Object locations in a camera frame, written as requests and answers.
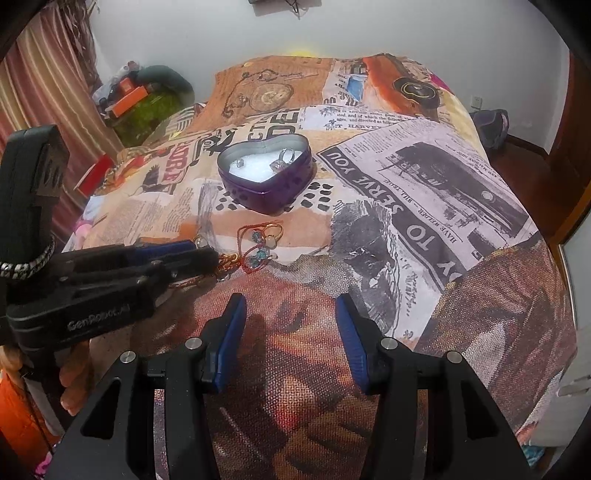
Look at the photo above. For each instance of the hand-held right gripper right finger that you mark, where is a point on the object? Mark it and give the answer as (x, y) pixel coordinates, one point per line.
(353, 337)

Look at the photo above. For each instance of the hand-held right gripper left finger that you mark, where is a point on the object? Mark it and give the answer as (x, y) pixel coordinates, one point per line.
(230, 330)

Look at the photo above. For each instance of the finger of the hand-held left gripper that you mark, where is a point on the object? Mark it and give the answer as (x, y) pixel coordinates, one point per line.
(189, 265)
(152, 249)

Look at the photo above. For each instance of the purple heart-shaped tin box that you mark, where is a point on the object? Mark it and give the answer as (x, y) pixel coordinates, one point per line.
(263, 184)

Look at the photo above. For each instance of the person's left hand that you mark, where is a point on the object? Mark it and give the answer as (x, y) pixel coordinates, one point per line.
(74, 374)

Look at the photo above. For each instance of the red box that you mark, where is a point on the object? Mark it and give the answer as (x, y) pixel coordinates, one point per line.
(94, 174)

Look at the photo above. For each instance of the orange garment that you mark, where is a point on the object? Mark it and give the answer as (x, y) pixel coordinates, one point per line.
(18, 406)

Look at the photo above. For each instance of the printed blanket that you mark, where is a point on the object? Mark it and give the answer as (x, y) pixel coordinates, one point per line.
(461, 277)

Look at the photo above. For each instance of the green bag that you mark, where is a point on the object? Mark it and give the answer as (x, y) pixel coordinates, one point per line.
(147, 115)

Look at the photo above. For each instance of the orange box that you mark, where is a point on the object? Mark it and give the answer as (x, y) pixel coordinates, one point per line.
(129, 101)

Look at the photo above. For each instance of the dark grey cloth bundle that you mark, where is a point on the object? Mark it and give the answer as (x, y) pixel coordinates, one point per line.
(166, 76)

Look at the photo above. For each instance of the striped curtain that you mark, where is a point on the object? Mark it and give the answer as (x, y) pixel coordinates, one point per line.
(41, 92)

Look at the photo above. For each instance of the dark backpack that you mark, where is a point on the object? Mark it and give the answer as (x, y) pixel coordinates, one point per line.
(491, 128)

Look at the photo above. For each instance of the brown wooden wardrobe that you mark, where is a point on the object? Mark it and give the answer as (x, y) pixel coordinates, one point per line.
(570, 161)

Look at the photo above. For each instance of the white wall socket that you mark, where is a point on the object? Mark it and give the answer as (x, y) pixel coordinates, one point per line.
(476, 102)

